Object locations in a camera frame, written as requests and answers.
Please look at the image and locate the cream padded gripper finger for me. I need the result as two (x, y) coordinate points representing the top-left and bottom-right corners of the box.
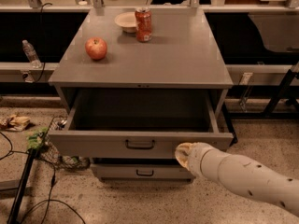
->
(175, 143), (193, 169)

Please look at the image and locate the grey top drawer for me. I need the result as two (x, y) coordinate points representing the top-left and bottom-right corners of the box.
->
(50, 89), (233, 160)

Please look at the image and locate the grey drawer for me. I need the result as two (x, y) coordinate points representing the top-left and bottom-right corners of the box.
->
(50, 89), (233, 160)
(91, 158), (194, 182)

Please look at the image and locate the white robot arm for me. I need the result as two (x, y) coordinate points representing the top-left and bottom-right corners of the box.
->
(175, 143), (299, 217)

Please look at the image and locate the grey lower drawer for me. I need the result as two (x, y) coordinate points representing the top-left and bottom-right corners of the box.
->
(91, 158), (194, 182)

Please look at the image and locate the grey metal drawer cabinet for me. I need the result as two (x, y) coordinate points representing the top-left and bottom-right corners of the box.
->
(48, 7), (235, 185)

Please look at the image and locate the black right table leg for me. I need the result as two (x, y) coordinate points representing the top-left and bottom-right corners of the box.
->
(221, 104), (238, 147)

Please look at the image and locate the red apple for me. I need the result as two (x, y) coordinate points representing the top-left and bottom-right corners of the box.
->
(85, 37), (107, 60)

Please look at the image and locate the red soda can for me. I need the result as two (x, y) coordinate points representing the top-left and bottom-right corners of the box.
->
(135, 7), (152, 42)

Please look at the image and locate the white paper bowl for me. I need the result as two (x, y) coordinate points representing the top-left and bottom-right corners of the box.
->
(114, 12), (136, 34)

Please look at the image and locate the green crumpled bag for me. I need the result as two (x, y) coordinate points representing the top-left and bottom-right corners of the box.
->
(26, 127), (48, 150)

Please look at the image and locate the black metal stand leg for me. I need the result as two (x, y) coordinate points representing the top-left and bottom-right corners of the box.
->
(7, 148), (37, 224)

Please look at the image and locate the crumpled snack wrapper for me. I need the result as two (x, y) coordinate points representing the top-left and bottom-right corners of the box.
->
(0, 115), (30, 132)

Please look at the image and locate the clear plastic water bottle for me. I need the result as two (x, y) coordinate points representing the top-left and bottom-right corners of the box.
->
(22, 40), (42, 69)

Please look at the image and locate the black lower drawer handle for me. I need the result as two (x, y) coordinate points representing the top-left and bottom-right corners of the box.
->
(135, 169), (154, 177)

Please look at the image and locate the black drawer handle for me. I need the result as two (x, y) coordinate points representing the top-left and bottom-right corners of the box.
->
(135, 169), (154, 177)
(124, 140), (155, 150)

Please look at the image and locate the black top drawer handle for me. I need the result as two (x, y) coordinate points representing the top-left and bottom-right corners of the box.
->
(124, 140), (155, 150)

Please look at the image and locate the black floor cable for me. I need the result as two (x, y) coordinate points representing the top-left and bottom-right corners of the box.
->
(0, 131), (87, 224)

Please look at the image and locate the wire mesh basket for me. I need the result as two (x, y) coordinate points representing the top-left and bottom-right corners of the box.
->
(37, 117), (90, 172)

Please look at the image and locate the black hanging cable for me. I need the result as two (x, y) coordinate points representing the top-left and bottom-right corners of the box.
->
(33, 2), (54, 83)

